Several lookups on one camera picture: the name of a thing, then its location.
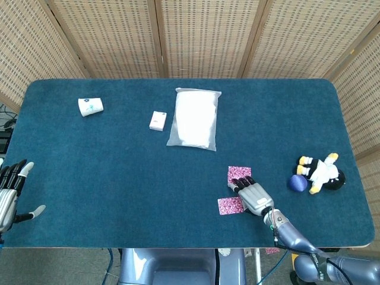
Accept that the black white penguin plush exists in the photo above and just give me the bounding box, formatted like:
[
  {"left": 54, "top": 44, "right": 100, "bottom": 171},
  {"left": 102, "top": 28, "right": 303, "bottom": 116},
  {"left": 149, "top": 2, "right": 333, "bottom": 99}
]
[{"left": 295, "top": 153, "right": 347, "bottom": 195}]

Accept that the blue ball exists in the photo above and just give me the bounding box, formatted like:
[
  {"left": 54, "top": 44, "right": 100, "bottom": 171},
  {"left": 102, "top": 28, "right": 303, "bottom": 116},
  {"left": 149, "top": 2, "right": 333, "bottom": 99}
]
[{"left": 287, "top": 174, "right": 309, "bottom": 193}]

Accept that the small white tissue pack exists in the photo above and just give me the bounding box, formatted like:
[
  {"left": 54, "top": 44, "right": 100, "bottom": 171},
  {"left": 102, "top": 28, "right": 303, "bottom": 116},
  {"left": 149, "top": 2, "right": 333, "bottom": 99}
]
[{"left": 148, "top": 110, "right": 167, "bottom": 132}]

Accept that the teal cable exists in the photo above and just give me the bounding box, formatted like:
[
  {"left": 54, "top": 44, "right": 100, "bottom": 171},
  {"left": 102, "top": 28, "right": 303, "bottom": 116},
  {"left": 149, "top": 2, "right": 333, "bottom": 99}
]
[{"left": 257, "top": 252, "right": 287, "bottom": 285}]

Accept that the pink patterned card stack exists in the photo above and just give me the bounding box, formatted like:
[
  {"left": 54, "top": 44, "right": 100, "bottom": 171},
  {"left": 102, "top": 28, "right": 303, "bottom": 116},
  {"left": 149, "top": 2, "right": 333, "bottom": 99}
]
[{"left": 227, "top": 166, "right": 252, "bottom": 189}]

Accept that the white table leg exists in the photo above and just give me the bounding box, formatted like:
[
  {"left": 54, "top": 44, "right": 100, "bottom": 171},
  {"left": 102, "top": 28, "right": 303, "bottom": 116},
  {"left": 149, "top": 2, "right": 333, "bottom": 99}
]
[{"left": 252, "top": 248, "right": 262, "bottom": 285}]

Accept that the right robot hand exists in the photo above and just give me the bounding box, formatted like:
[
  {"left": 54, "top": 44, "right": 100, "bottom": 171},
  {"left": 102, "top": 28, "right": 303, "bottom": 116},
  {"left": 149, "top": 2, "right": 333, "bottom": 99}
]
[{"left": 227, "top": 175, "right": 274, "bottom": 217}]

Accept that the blue felt table mat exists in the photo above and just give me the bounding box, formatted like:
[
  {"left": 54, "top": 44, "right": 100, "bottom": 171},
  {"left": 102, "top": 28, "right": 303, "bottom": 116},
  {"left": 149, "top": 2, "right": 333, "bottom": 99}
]
[{"left": 1, "top": 78, "right": 375, "bottom": 249}]

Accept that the blue-grey robot torso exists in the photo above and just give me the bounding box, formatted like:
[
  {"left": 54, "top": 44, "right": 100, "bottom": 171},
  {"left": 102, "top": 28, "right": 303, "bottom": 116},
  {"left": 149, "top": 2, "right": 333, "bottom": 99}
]
[{"left": 118, "top": 248, "right": 247, "bottom": 285}]

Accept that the white printed paper cup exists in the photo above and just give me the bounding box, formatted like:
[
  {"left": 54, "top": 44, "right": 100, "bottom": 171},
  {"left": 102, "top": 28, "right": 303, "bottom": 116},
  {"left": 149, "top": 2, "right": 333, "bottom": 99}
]
[{"left": 78, "top": 97, "right": 105, "bottom": 118}]

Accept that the blue cable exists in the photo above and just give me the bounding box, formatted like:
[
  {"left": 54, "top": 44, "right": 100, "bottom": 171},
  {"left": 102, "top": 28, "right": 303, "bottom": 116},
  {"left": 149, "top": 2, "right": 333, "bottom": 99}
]
[{"left": 103, "top": 248, "right": 116, "bottom": 285}]

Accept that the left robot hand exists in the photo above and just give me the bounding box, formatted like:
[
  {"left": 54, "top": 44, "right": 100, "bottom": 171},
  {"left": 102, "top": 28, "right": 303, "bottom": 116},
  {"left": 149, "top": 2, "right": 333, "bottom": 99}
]
[{"left": 0, "top": 159, "right": 47, "bottom": 234}]

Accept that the woven wooden folding screen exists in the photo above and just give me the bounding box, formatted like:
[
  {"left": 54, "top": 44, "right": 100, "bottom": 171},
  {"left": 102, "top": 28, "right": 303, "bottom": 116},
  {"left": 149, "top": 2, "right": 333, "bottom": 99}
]
[{"left": 0, "top": 0, "right": 380, "bottom": 250}]

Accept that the white plastic bag package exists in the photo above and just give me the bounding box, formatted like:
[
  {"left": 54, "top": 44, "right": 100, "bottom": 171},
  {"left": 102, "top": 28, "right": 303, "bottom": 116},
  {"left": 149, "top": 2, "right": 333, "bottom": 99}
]
[{"left": 166, "top": 87, "right": 222, "bottom": 153}]

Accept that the black electronic device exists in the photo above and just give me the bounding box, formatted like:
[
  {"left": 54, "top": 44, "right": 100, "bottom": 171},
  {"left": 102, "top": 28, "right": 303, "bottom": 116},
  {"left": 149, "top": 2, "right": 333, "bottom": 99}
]
[{"left": 0, "top": 132, "right": 11, "bottom": 154}]

